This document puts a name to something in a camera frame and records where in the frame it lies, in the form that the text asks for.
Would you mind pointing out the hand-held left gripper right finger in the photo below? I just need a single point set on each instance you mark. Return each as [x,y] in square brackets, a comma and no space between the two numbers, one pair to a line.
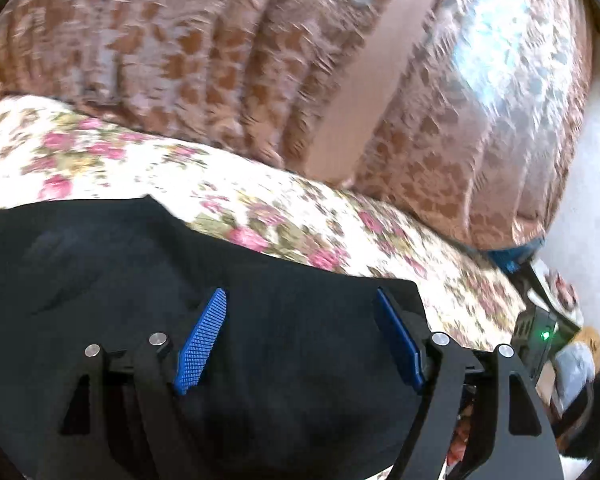
[400,340]

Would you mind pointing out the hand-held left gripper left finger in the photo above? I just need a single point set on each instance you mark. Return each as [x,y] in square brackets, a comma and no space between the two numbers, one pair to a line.
[200,340]

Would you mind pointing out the black embroidered pants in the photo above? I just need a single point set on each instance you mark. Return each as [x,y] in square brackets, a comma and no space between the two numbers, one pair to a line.
[130,285]

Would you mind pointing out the black device with green light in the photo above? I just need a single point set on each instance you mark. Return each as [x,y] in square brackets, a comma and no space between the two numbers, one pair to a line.
[540,340]

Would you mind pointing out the teal object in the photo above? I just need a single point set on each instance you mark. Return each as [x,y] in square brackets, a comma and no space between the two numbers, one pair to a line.
[515,257]

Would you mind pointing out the floral bed sheet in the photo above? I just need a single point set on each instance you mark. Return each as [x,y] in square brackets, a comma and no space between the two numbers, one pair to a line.
[230,180]

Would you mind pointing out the grey-blue cloth bundle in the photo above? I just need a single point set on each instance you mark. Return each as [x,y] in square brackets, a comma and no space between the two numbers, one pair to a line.
[575,370]

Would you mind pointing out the brown floral curtain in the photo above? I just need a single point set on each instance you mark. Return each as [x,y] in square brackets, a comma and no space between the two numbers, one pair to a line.
[230,50]

